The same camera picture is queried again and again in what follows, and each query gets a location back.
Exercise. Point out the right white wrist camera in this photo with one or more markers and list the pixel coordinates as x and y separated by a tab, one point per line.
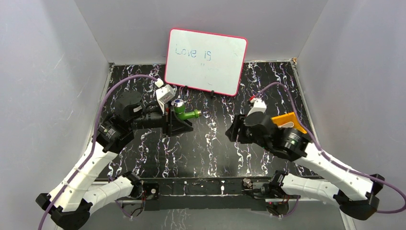
256	105

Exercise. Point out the pink framed whiteboard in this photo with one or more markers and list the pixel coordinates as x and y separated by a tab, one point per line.
205	61

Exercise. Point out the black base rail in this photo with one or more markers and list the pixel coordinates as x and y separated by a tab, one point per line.
206	193

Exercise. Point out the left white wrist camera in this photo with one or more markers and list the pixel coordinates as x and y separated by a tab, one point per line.
164	95

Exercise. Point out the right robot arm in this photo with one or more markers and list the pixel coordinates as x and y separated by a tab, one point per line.
285	138

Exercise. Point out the white part in bin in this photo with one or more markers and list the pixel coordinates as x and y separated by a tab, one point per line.
287	125

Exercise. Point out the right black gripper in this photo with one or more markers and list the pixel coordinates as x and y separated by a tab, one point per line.
231	132

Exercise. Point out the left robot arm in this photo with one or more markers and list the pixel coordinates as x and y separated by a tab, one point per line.
72	202

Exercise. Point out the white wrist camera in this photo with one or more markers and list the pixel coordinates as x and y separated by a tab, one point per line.
256	105
164	95

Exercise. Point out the orange parts bin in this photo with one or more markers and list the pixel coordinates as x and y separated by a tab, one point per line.
289	117

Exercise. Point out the green water faucet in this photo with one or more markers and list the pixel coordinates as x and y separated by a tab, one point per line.
180	110

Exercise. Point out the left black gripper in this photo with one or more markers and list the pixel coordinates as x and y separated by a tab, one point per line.
168	120

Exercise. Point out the silver hex nut fitting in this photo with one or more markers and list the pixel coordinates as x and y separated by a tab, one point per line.
247	183

